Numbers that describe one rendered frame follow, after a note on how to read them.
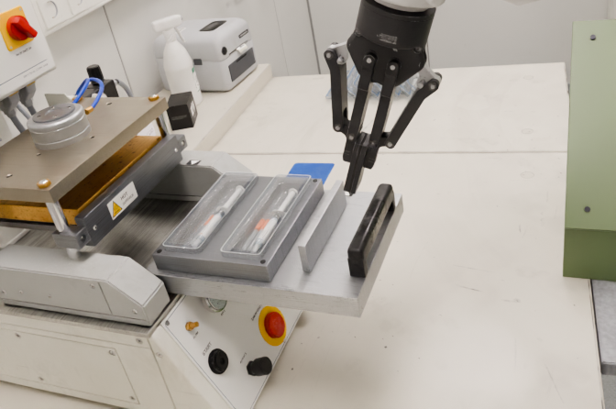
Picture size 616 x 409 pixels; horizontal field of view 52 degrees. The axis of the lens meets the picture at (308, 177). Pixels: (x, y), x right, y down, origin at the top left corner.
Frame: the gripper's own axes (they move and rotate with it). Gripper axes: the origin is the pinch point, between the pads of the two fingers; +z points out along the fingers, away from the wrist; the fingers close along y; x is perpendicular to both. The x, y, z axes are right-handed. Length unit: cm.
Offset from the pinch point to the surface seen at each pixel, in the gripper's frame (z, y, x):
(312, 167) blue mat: 42, -17, 54
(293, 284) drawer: 12.8, -2.6, -9.8
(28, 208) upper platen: 17.4, -40.4, -9.3
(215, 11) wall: 52, -83, 141
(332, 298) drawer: 11.4, 2.4, -11.0
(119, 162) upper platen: 14.8, -34.0, 2.6
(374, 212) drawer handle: 6.4, 3.4, 0.3
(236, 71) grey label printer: 46, -53, 92
